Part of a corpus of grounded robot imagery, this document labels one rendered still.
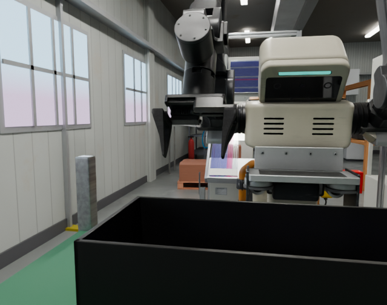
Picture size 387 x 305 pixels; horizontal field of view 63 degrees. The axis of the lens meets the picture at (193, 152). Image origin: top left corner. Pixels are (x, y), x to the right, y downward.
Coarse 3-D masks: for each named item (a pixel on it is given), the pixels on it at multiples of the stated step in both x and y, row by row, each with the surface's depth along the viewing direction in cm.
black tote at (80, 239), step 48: (96, 240) 30; (144, 240) 46; (192, 240) 45; (240, 240) 44; (288, 240) 42; (336, 240) 41; (384, 240) 40; (96, 288) 30; (144, 288) 29; (192, 288) 28; (240, 288) 27; (288, 288) 26; (336, 288) 26; (384, 288) 25
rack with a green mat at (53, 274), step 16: (80, 160) 61; (80, 176) 62; (80, 192) 62; (96, 192) 65; (80, 208) 63; (96, 208) 65; (80, 224) 63; (96, 224) 65; (48, 256) 52; (64, 256) 52; (32, 272) 46; (48, 272) 46; (64, 272) 46; (0, 288) 42; (16, 288) 42; (32, 288) 42; (48, 288) 42; (64, 288) 42; (0, 304) 38; (16, 304) 38; (32, 304) 38; (48, 304) 38; (64, 304) 38
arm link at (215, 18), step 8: (200, 0) 62; (208, 0) 62; (216, 0) 62; (192, 8) 60; (200, 8) 60; (208, 8) 60; (216, 8) 59; (208, 16) 58; (216, 16) 57; (216, 24) 57; (216, 32) 57
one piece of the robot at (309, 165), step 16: (256, 160) 83; (272, 160) 82; (288, 160) 81; (304, 160) 81; (320, 160) 80; (336, 160) 79; (256, 176) 75; (272, 176) 74; (288, 176) 73; (304, 176) 73; (320, 176) 74; (336, 176) 74; (352, 176) 73; (256, 192) 85; (288, 192) 84; (304, 192) 83; (336, 192) 74; (352, 192) 73
